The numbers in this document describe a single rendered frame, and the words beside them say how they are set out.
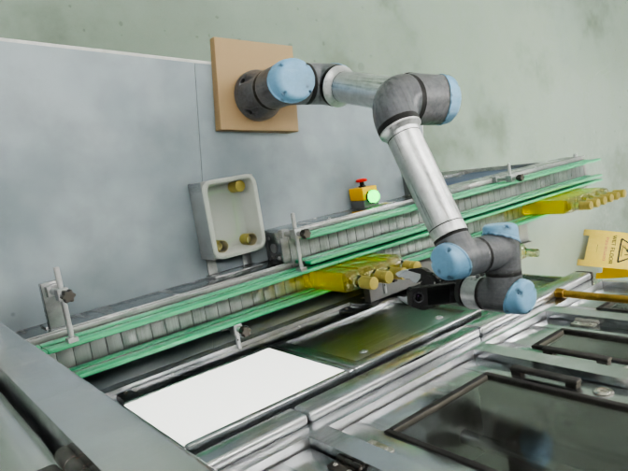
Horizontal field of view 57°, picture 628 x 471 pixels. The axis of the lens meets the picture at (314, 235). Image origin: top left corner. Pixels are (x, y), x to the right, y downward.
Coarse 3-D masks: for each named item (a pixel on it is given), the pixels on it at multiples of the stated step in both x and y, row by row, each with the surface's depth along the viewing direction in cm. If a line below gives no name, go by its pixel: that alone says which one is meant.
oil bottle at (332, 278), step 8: (312, 272) 171; (320, 272) 168; (328, 272) 165; (336, 272) 163; (344, 272) 161; (352, 272) 161; (304, 280) 175; (312, 280) 172; (320, 280) 169; (328, 280) 166; (336, 280) 163; (344, 280) 160; (352, 280) 159; (320, 288) 170; (328, 288) 166; (336, 288) 163; (344, 288) 161; (352, 288) 160
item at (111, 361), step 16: (416, 256) 198; (272, 304) 165; (288, 304) 162; (224, 320) 156; (240, 320) 153; (176, 336) 147; (192, 336) 144; (128, 352) 140; (144, 352) 137; (80, 368) 133; (96, 368) 130
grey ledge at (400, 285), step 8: (520, 232) 246; (528, 240) 249; (424, 264) 209; (400, 280) 201; (408, 280) 204; (392, 288) 199; (400, 288) 201; (368, 296) 193; (376, 296) 194; (384, 296) 197
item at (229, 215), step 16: (240, 176) 166; (208, 192) 168; (224, 192) 171; (240, 192) 174; (256, 192) 170; (208, 208) 160; (224, 208) 171; (240, 208) 175; (256, 208) 170; (208, 224) 161; (224, 224) 171; (240, 224) 175; (256, 224) 172; (224, 240) 172; (224, 256) 163
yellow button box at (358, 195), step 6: (360, 186) 201; (366, 186) 201; (372, 186) 200; (354, 192) 201; (360, 192) 198; (366, 192) 199; (354, 198) 201; (360, 198) 199; (354, 204) 202; (360, 204) 200; (366, 204) 199; (372, 204) 200
